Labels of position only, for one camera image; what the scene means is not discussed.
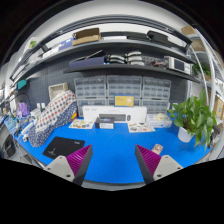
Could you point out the small black product box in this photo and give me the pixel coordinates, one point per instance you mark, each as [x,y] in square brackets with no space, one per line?
[104,123]

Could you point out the white box with items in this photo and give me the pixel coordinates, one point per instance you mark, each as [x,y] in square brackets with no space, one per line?
[159,120]

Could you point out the flat printed card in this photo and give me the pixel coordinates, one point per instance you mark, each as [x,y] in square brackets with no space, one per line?
[139,128]
[81,124]

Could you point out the green potted plant white pot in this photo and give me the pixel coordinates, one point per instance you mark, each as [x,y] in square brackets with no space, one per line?
[194,120]

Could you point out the long white keyboard box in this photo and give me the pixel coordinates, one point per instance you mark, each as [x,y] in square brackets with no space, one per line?
[120,114]

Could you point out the black mouse pad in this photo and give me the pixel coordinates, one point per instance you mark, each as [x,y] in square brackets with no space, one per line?
[62,146]

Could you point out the patterned fabric covered appliance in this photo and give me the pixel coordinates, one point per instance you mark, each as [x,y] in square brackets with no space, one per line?
[57,113]

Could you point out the flat printed card left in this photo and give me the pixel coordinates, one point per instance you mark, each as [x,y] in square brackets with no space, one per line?
[81,124]

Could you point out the right clear drawer organizer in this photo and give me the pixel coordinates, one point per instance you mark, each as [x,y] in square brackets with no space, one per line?
[156,94]

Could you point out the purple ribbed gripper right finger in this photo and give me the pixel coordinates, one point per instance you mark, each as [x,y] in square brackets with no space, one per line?
[153,166]

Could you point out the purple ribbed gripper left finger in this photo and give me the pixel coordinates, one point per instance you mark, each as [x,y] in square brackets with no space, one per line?
[73,167]

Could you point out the blue desk mat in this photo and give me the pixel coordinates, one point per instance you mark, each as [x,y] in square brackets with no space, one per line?
[113,160]

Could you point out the white wooden frame box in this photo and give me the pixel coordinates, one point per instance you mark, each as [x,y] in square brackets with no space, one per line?
[54,90]

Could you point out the yellow card sign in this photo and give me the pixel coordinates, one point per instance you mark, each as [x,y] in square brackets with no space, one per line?
[126,101]

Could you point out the dark blue flat box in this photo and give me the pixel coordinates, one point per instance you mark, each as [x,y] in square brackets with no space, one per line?
[87,62]

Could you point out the grey electronic instrument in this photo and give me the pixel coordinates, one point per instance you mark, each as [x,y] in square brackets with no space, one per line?
[178,65]

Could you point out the flat printed card right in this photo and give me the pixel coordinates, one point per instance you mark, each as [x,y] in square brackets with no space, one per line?
[139,128]

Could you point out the middle clear drawer organizer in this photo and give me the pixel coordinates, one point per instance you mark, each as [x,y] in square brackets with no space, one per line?
[124,85]

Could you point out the left clear drawer organizer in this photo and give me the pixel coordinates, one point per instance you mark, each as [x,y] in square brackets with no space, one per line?
[90,91]

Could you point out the clear drawer organizer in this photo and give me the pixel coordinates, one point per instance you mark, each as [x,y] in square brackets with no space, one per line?
[90,91]
[124,85]
[156,94]

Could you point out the cardboard box on top shelf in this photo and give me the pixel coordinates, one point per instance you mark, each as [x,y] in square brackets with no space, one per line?
[86,36]

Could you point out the black case on top shelf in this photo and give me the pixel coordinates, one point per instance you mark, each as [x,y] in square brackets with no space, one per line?
[159,38]

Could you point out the stacked white black headsets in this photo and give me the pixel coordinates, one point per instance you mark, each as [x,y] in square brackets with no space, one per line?
[131,58]

